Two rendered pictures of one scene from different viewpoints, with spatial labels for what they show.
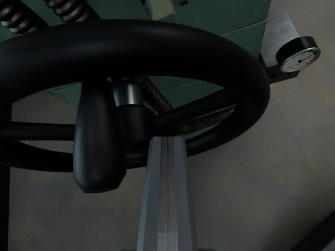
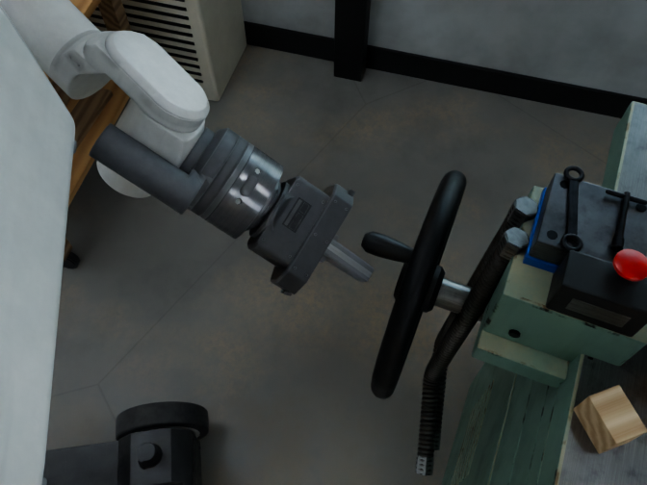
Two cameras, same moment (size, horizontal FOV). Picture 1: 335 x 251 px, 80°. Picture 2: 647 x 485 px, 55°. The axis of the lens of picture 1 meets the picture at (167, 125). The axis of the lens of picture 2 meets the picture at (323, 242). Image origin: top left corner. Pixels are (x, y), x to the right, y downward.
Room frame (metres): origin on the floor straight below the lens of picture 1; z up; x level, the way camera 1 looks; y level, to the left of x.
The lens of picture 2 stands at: (-0.05, -0.29, 1.48)
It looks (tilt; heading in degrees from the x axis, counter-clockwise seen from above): 59 degrees down; 82
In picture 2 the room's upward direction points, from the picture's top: straight up
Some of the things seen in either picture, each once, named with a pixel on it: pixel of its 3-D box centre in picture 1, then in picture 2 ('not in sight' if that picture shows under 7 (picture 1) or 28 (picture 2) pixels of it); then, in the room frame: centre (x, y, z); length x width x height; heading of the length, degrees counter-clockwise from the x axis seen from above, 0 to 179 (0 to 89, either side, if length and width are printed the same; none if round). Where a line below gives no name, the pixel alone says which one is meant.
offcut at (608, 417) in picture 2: not in sight; (608, 420); (0.23, -0.17, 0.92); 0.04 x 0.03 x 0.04; 102
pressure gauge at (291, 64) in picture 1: (294, 56); not in sight; (0.09, -0.25, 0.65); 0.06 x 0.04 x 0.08; 60
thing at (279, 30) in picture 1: (273, 51); not in sight; (0.15, -0.29, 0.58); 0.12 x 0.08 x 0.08; 150
